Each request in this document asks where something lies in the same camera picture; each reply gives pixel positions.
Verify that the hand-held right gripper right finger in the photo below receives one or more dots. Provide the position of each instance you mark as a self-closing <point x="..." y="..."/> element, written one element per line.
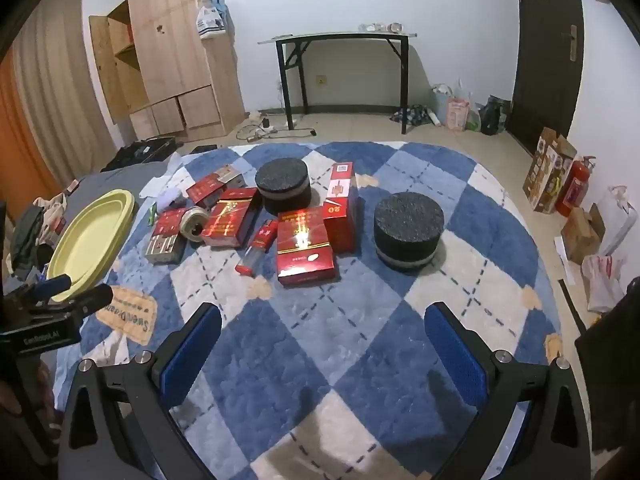
<point x="457" y="355"/>

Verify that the blue checked plush blanket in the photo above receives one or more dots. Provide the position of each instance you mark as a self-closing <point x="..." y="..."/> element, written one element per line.
<point x="310" y="340"/>

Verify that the clear glass jar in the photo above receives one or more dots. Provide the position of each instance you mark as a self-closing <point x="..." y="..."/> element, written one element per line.
<point x="396" y="27"/>

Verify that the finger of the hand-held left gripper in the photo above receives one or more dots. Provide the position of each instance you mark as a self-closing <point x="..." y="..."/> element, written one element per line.
<point x="95" y="300"/>
<point x="52" y="286"/>

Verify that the white paper sheet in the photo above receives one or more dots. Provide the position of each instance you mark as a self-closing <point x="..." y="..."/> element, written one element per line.
<point x="562" y="250"/>

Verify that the dark red patterned box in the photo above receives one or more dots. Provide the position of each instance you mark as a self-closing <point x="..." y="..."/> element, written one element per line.
<point x="165" y="240"/>

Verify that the plaid dark cloth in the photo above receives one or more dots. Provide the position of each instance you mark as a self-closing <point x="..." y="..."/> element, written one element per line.
<point x="412" y="116"/>

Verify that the slim red box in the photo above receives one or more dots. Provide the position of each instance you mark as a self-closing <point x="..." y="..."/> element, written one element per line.
<point x="257" y="250"/>

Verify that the beige garment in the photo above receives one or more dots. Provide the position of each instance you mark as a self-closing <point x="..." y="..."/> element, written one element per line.
<point x="52" y="210"/>

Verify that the long red box white label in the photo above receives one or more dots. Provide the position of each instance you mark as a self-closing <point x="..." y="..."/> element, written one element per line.
<point x="342" y="210"/>

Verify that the black bag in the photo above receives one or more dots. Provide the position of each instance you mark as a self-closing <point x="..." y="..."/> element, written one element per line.
<point x="492" y="115"/>

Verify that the blue hanging bag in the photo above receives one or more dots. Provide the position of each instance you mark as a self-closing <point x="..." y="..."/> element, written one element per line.
<point x="219" y="0"/>

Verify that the white cloth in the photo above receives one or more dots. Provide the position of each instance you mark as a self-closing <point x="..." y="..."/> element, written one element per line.
<point x="160" y="180"/>

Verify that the pink packet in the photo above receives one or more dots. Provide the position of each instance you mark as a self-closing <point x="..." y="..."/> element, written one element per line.
<point x="457" y="115"/>

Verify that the dark green garment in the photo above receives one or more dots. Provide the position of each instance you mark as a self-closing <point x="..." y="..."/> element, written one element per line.
<point x="25" y="240"/>

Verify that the white bag red print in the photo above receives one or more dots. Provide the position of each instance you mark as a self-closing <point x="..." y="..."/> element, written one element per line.
<point x="605" y="277"/>

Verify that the orange curtain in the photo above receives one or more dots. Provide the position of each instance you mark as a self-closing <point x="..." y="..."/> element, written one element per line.
<point x="20" y="135"/>

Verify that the plain brown cardboard box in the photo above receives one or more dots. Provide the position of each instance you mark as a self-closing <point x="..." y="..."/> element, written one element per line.
<point x="582" y="235"/>

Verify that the black folding table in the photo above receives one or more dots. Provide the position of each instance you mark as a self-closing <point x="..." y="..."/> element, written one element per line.
<point x="295" y="40"/>

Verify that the green plastic bag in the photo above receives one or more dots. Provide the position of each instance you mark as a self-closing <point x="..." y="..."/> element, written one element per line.
<point x="473" y="121"/>

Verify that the small green packet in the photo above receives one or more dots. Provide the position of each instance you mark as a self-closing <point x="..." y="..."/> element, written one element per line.
<point x="152" y="215"/>

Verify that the dark brown door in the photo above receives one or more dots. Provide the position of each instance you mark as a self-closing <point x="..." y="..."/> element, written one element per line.
<point x="545" y="60"/>

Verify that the printed cardboard box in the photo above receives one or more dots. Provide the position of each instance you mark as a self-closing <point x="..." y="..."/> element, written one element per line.
<point x="547" y="170"/>

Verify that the black foam disc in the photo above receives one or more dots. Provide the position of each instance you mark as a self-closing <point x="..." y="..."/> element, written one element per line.
<point x="409" y="230"/>
<point x="282" y="182"/>

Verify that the black flat tray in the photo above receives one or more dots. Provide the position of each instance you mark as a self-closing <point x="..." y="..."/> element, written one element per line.
<point x="205" y="149"/>

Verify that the white blue bag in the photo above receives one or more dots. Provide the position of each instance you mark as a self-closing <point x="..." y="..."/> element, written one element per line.
<point x="442" y="102"/>

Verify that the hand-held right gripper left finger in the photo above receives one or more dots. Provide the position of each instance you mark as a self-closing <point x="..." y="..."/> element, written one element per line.
<point x="192" y="355"/>

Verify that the light wooden wardrobe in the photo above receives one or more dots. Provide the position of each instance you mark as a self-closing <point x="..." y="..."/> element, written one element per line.
<point x="175" y="50"/>

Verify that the beige curtain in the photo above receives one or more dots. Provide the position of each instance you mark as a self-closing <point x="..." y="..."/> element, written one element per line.
<point x="55" y="85"/>

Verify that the red fire extinguisher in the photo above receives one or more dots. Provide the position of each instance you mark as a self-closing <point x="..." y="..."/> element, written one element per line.
<point x="575" y="185"/>

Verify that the clear plastic container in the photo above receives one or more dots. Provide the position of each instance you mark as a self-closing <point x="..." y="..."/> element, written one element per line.
<point x="370" y="27"/>

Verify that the grey bed sheet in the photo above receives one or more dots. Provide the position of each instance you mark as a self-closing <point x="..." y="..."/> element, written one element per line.
<point x="105" y="180"/>

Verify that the brown silver small box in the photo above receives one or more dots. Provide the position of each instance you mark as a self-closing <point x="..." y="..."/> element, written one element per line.
<point x="229" y="175"/>

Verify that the white hanging plastic bag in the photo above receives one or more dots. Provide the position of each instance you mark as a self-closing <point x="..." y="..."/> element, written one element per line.
<point x="210" y="22"/>

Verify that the red box gold print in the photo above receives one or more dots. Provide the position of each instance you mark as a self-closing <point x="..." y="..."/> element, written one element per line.
<point x="230" y="217"/>

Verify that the grey tape roll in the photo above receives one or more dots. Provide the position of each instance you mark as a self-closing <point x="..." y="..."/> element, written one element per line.
<point x="194" y="223"/>

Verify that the small red box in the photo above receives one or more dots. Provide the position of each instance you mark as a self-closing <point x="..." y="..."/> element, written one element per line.
<point x="204" y="189"/>

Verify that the red cigarette pack diamond print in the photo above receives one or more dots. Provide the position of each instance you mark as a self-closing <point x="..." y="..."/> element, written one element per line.
<point x="305" y="247"/>

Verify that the black open case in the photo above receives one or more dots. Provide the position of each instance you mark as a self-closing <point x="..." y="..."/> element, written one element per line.
<point x="140" y="152"/>

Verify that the pale yellow plastic basin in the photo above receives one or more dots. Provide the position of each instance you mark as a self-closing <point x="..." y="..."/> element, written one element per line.
<point x="90" y="245"/>

